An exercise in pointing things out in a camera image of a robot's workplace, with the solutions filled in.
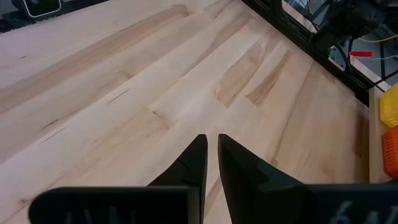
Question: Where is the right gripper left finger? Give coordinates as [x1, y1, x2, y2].
[28, 133, 208, 224]

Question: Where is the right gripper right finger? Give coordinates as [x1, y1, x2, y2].
[218, 133, 398, 224]

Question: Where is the orange plastic slotted basket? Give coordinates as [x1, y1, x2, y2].
[381, 126, 398, 179]

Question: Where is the yellow plastic slotted basket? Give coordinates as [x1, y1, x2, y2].
[379, 83, 398, 129]

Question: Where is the red tag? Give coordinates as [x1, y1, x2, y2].
[347, 50, 374, 58]

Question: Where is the black left table frame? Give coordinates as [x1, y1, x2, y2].
[242, 0, 393, 107]

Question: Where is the black table-level camera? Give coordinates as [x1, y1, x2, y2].
[11, 0, 63, 19]

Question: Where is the black front frame rail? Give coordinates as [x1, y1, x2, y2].
[0, 0, 110, 34]

